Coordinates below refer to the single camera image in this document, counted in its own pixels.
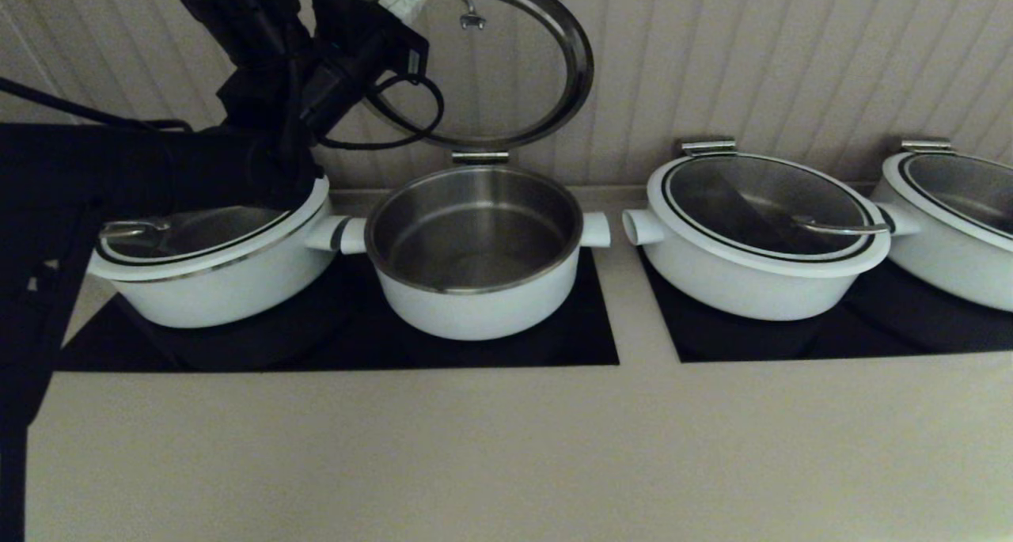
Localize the white deep cooking pot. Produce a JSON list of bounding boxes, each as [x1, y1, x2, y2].
[[342, 165, 611, 343]]

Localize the black glass induction cooktop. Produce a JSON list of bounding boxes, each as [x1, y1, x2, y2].
[[55, 248, 620, 373], [637, 248, 1013, 364]]

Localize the glass lid with white rim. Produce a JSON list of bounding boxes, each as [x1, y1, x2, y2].
[[880, 153, 1013, 255], [364, 0, 595, 151], [645, 154, 892, 279], [95, 174, 332, 283]]

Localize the white shallow cooking pot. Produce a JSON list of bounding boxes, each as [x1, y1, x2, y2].
[[869, 180, 1013, 314], [87, 210, 353, 330], [621, 202, 891, 322]]

